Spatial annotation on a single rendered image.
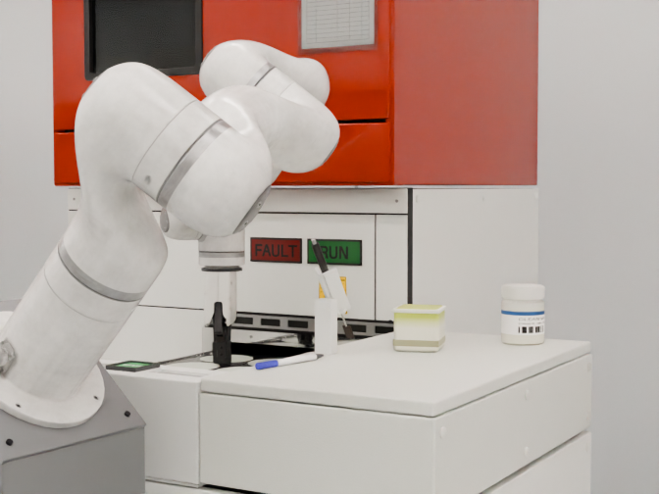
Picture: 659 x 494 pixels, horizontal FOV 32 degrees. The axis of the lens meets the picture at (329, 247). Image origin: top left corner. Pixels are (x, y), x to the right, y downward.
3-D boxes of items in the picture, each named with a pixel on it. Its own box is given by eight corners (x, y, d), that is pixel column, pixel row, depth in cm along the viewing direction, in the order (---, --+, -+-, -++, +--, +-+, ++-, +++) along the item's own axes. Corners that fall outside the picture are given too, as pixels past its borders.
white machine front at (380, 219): (77, 370, 251) (75, 187, 248) (412, 405, 210) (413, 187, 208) (68, 371, 248) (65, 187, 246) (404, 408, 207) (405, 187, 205)
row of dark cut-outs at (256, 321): (206, 323, 230) (206, 311, 230) (402, 337, 208) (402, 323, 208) (204, 323, 229) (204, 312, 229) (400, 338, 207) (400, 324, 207)
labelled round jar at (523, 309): (510, 338, 192) (510, 282, 192) (550, 341, 189) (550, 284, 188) (494, 343, 186) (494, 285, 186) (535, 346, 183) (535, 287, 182)
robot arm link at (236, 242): (206, 253, 201) (253, 251, 206) (206, 177, 200) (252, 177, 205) (186, 250, 208) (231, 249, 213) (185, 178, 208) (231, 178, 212)
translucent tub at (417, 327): (400, 345, 185) (400, 303, 185) (446, 346, 183) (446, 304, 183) (391, 351, 178) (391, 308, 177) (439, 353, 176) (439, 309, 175)
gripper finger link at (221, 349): (213, 326, 208) (213, 363, 208) (210, 328, 205) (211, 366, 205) (230, 326, 208) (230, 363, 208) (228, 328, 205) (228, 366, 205)
